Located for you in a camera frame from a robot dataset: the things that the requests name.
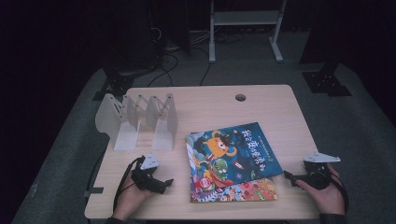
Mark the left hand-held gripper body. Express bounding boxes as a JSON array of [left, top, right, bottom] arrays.
[[130, 152, 166, 195]]

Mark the black floor cable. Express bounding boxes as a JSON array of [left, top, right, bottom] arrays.
[[199, 46, 213, 87], [146, 52, 180, 88]]

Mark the person's right hand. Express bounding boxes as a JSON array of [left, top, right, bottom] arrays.
[[295, 163, 347, 216]]

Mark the white metal stand frame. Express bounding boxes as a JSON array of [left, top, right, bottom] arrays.
[[208, 0, 288, 64]]

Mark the left hand-held gripper cable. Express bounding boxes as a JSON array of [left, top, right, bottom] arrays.
[[112, 155, 146, 213]]

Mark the blue monster picture book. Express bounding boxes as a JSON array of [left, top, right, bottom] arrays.
[[185, 121, 284, 195]]

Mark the white expandable book rack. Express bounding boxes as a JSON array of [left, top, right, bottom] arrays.
[[94, 92, 179, 152]]

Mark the person's left hand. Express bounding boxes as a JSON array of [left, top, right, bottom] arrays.
[[112, 179, 155, 222]]

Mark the right hand-held gripper cable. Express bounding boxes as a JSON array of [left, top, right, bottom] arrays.
[[326, 169, 350, 215]]

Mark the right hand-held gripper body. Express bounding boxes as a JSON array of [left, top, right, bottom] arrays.
[[303, 151, 341, 191]]

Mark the colourful animals picture book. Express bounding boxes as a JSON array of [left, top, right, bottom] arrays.
[[186, 176, 278, 203]]

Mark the black tape strip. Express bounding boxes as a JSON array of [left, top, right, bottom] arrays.
[[82, 186, 105, 198]]

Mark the black stand foot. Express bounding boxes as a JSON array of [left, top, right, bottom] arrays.
[[92, 66, 135, 101]]

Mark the hand-held gripper cable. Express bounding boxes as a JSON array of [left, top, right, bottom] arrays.
[[112, 155, 146, 213], [326, 169, 350, 215]]

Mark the black stand base plate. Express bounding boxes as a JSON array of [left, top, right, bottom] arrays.
[[299, 46, 353, 97]]

